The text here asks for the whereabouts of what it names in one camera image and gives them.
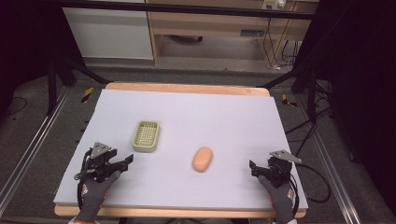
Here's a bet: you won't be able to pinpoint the person's left hand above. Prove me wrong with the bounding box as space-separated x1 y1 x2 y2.
74 170 122 223

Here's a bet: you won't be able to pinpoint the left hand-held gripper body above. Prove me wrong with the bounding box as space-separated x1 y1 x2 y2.
81 141 121 184

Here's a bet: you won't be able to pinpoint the pale green soap dish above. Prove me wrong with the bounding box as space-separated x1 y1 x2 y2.
132 119 162 154

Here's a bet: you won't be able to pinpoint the yellow black striped tape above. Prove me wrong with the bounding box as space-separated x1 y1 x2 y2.
80 86 94 104
281 93 299 108

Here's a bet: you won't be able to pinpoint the black curtain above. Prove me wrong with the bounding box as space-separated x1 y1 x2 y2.
0 0 86 117
293 0 396 216

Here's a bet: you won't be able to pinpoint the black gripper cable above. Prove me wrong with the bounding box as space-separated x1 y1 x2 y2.
289 162 332 217
74 148 93 210

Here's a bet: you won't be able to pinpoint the metal floor rail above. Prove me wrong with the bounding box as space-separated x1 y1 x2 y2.
0 86 72 217
294 95 364 224

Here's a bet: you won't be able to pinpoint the black frame leg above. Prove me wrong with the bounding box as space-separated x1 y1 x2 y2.
256 61 319 120
46 55 110 117

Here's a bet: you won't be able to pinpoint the orange bread roll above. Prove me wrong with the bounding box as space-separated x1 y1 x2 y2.
191 146 214 174

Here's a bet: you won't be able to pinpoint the person's right hand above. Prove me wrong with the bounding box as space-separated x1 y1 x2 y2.
257 175 297 224

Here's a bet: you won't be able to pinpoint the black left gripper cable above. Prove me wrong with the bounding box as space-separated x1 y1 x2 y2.
74 148 93 210

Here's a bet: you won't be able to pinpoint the wooden desk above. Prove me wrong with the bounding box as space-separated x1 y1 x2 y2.
145 0 319 69

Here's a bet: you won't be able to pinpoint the black horizontal frame bar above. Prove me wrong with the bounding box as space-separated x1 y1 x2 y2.
58 0 316 21

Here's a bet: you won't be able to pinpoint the wooden table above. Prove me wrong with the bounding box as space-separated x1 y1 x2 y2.
53 81 308 219

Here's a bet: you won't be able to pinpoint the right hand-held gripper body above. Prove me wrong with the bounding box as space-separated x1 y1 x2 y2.
263 149 303 189

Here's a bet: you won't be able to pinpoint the white cabinet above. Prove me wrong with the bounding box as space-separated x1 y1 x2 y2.
62 6 154 61

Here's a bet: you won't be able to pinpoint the white power strip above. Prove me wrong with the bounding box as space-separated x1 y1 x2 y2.
262 0 287 10

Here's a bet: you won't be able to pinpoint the black floor cables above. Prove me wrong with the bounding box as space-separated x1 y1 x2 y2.
284 79 334 157

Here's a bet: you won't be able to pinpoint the cables under desk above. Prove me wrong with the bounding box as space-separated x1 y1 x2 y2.
262 18 301 69

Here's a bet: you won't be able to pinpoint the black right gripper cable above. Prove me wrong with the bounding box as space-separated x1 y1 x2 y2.
289 162 332 217

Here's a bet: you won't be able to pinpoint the grey foam mat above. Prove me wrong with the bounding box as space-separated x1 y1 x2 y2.
52 89 309 210

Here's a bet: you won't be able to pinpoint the thin black floor cable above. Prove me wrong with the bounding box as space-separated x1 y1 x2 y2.
5 96 29 117

